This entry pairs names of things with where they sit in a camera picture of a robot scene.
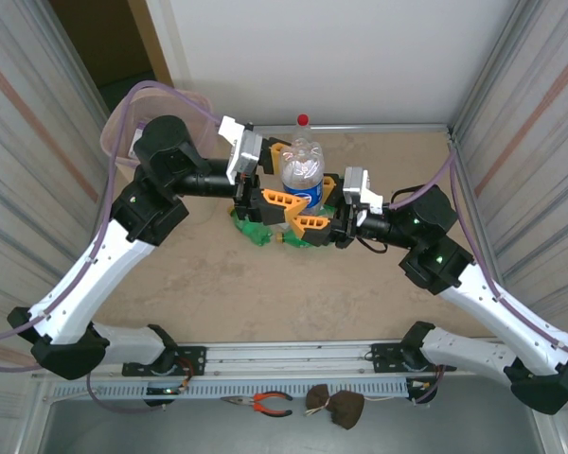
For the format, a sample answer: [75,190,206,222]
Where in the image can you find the clear bottle dark blue label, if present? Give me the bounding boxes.
[279,136,324,217]

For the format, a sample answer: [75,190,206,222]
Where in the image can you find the clear bottle red cap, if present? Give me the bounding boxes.
[293,113,313,142]

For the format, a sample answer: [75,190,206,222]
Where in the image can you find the beige bin with pink liner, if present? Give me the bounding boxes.
[98,87,219,174]

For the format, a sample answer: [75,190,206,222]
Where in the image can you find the green bottle yellow cap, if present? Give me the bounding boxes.
[274,227,332,251]
[230,207,274,248]

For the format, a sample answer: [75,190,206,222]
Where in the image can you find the brown wooden door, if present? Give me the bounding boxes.
[126,0,175,90]

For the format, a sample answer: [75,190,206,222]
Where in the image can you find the brown cloth bundle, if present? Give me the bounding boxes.
[305,383,365,431]

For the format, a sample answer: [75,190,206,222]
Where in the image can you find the grey metal shelf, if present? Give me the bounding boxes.
[18,399,558,454]

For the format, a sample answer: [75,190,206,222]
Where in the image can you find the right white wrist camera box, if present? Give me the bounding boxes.
[342,165,385,215]

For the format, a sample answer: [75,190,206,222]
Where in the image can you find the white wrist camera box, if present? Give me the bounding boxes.
[342,165,385,215]
[217,115,262,186]

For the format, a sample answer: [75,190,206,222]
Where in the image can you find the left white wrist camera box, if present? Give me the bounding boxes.
[217,115,262,186]

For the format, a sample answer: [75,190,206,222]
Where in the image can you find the aluminium back frame rail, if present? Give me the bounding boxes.
[250,123,453,136]

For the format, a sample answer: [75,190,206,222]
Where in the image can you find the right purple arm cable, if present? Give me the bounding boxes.
[382,141,568,379]

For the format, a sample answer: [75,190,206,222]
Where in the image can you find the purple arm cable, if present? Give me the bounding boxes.
[0,79,226,415]
[382,141,568,379]

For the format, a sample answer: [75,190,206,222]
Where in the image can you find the aluminium mounting rail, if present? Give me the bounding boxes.
[32,336,548,379]

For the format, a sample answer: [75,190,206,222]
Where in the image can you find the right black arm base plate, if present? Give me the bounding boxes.
[371,342,458,375]

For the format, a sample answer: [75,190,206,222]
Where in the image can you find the aluminium corner post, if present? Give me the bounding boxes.
[447,0,539,131]

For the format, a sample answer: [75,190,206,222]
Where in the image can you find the slotted grey cable duct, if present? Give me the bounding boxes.
[51,377,411,401]

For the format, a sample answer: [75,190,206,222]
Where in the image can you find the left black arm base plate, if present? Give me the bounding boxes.
[121,345,207,377]

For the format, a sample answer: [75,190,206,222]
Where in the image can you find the orange handled pliers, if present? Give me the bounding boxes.
[220,391,294,418]

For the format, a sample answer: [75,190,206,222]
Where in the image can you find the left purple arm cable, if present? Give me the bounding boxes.
[0,79,226,415]

